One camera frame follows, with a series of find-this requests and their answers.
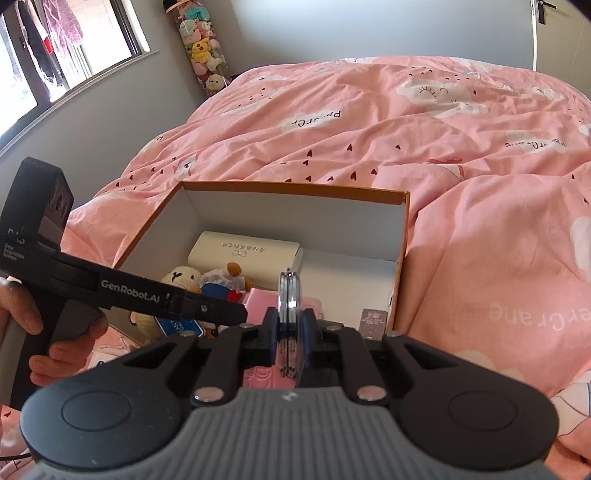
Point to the tall plush toy holder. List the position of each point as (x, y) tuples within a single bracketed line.
[(203, 50)]

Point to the blue card pack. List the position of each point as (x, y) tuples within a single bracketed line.
[(173, 327)]

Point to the pink square box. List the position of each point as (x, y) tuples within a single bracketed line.
[(256, 304)]

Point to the pink patterned duvet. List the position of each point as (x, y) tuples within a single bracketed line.
[(496, 161)]

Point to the window with frame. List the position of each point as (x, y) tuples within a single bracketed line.
[(50, 49)]

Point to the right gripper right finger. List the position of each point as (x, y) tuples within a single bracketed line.
[(455, 411)]

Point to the round silver compact mirror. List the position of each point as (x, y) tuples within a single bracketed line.
[(289, 333)]

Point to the white tissue pack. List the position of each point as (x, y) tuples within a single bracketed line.
[(262, 260)]

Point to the person left hand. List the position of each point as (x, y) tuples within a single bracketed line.
[(64, 358)]

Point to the small plush toys bundle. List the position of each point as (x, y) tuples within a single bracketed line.
[(226, 283)]

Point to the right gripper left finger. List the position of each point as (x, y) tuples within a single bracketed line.
[(128, 409)]

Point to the black small box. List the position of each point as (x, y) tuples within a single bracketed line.
[(373, 324)]

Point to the orange cardboard box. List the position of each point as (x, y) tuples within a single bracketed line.
[(347, 244)]

